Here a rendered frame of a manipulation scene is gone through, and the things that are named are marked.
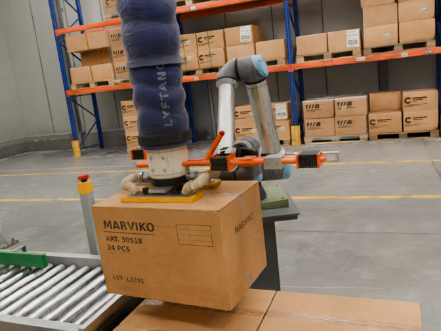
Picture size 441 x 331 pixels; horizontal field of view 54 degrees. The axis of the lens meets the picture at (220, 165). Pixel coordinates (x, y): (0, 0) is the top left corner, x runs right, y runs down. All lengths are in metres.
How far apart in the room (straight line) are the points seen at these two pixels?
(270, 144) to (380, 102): 6.92
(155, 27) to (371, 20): 7.25
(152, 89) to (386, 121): 7.35
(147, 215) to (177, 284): 0.30
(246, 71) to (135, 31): 0.73
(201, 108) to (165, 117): 9.11
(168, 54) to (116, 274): 0.94
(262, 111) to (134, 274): 1.07
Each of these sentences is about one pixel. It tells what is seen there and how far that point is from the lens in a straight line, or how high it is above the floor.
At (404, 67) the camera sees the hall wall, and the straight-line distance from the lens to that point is 10.04.
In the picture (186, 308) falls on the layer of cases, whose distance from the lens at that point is 2.04.
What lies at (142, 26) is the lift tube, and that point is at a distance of 1.73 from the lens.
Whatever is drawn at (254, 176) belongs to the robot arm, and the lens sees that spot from 2.02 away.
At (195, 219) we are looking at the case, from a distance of 1.62.
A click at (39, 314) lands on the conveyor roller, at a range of 2.32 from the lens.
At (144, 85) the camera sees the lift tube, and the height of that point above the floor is 1.53.
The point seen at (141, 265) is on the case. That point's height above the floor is 0.81.
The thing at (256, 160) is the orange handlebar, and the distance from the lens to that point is 1.67.
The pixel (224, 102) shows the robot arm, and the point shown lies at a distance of 2.21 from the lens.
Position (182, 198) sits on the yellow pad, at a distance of 1.71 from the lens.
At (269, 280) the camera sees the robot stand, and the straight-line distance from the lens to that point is 2.73.
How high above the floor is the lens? 1.53
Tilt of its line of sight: 12 degrees down
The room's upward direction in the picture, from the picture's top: 7 degrees counter-clockwise
